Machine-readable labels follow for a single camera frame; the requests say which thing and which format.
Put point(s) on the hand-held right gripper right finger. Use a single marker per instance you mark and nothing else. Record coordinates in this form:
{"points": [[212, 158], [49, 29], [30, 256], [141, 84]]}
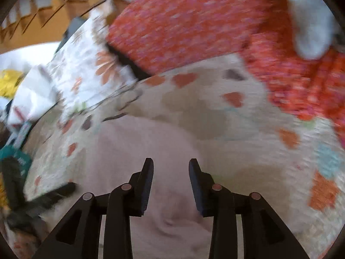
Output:
{"points": [[195, 186]]}

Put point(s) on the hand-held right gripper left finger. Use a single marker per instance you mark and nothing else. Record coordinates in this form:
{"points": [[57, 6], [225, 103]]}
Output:
{"points": [[147, 183]]}

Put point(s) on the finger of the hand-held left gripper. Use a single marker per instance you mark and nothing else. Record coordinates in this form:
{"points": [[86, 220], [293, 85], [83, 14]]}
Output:
{"points": [[13, 180], [54, 194]]}

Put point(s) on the pale pink small garment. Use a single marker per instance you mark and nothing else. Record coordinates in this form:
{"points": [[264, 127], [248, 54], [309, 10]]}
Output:
{"points": [[121, 145]]}

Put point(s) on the teal printed garment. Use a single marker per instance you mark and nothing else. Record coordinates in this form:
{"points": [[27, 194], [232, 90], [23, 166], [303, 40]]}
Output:
{"points": [[21, 159]]}

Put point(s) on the long patterned box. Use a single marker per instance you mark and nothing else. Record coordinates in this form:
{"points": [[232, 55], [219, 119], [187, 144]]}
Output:
{"points": [[23, 132]]}

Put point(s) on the heart patterned quilt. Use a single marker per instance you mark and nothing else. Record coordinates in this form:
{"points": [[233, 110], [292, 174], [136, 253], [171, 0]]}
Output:
{"points": [[256, 145]]}

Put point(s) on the white pillow with red print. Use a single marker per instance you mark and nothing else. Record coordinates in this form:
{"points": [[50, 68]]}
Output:
{"points": [[32, 94]]}

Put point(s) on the yellow crumpled bag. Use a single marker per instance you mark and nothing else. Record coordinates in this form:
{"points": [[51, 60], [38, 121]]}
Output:
{"points": [[9, 83]]}

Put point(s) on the white floral pillow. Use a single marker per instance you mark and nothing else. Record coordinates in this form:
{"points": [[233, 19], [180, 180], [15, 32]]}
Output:
{"points": [[80, 59]]}

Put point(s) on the red patterned blanket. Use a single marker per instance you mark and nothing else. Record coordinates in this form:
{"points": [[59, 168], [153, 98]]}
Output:
{"points": [[296, 86]]}

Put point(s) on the dark grey cushion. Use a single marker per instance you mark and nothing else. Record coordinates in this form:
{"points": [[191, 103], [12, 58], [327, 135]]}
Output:
{"points": [[68, 35]]}

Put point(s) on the wooden railing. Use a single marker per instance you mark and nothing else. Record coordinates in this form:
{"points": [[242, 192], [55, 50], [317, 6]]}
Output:
{"points": [[40, 27]]}

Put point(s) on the red patterned pillow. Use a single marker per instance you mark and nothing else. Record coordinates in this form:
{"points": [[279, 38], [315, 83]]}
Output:
{"points": [[188, 24]]}

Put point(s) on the white cloth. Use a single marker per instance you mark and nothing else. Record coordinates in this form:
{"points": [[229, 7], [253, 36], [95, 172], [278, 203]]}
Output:
{"points": [[310, 27]]}

